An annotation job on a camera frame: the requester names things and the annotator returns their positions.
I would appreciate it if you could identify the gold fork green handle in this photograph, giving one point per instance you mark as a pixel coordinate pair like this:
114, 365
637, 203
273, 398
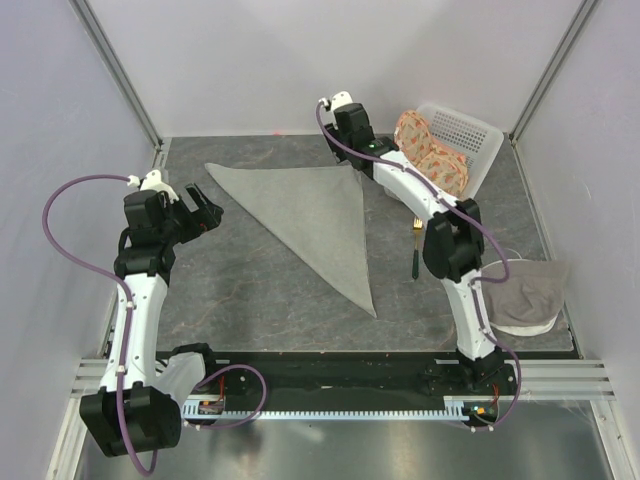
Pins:
417, 229

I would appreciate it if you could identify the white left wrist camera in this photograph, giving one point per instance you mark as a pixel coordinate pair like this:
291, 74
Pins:
153, 181

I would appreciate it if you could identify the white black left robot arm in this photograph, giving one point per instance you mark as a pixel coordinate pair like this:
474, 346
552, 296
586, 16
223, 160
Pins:
136, 408

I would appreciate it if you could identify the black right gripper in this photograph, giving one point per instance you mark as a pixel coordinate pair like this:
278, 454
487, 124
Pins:
331, 131

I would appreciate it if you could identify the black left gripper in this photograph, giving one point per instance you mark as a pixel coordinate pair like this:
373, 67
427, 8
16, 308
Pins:
206, 216

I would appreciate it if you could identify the taupe grey cloth pile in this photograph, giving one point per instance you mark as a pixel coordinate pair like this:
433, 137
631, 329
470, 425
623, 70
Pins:
530, 295

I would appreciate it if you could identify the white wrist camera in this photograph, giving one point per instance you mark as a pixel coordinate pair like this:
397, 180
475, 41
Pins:
336, 101
153, 181

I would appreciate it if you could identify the floral patterned cloth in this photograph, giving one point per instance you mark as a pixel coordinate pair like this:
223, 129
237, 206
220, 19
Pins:
442, 165

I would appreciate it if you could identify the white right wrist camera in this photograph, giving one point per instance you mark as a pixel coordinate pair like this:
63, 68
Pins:
336, 101

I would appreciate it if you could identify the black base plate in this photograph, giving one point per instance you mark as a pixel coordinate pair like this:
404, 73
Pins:
435, 374

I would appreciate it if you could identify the white cloth under pile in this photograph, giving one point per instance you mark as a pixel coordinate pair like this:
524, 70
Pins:
525, 329

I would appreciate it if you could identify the slotted cable duct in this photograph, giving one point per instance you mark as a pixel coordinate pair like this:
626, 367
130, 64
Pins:
199, 410

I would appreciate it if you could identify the white plastic basket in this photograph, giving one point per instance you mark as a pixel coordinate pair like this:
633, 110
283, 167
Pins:
477, 140

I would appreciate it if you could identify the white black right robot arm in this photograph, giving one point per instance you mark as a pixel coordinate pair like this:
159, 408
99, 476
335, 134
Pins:
454, 238

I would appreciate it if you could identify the grey cloth napkin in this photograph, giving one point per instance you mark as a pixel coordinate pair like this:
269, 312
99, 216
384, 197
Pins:
317, 212

